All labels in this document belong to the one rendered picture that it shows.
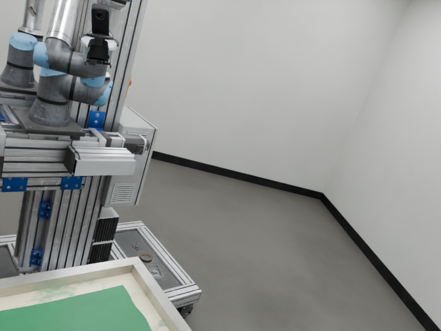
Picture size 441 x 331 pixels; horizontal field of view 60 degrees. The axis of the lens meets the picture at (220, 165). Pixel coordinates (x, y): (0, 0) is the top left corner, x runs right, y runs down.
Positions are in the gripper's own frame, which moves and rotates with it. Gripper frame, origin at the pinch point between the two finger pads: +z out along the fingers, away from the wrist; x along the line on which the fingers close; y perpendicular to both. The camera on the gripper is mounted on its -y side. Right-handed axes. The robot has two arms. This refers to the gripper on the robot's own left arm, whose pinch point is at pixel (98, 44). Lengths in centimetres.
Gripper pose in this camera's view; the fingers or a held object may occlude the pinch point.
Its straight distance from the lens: 104.2
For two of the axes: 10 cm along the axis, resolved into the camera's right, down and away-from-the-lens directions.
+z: 2.5, 4.1, -8.8
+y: -1.8, 9.1, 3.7
